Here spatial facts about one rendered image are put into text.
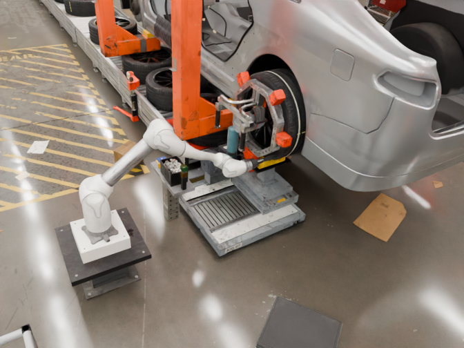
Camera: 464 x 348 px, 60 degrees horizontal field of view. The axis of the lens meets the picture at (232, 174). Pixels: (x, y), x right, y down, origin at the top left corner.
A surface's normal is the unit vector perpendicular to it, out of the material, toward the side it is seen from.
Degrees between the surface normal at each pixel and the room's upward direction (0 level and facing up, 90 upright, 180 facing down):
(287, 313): 0
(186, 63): 90
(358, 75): 90
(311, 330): 0
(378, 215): 2
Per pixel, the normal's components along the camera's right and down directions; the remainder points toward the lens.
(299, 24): -0.83, 0.15
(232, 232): 0.07, -0.80
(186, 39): 0.53, 0.54
